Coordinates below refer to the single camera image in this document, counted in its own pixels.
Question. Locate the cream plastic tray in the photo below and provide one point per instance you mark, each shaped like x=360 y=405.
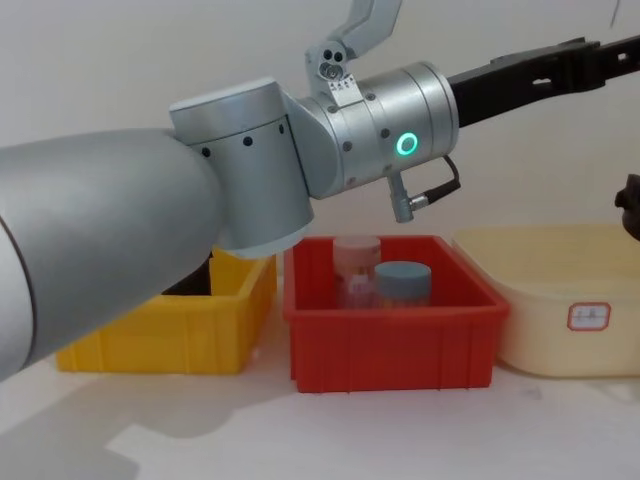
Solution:
x=530 y=340

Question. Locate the red plastic bin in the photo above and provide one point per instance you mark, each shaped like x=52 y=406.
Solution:
x=390 y=355

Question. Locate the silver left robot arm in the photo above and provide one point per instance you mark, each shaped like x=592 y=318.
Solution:
x=100 y=225

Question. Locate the yellow plastic bin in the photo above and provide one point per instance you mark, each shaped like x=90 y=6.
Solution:
x=200 y=340

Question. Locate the clear jar with pink lid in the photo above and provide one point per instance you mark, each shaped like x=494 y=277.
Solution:
x=356 y=270

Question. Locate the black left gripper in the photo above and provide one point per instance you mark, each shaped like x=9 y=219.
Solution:
x=510 y=80

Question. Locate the white red-bordered label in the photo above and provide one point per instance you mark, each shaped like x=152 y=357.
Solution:
x=589 y=316

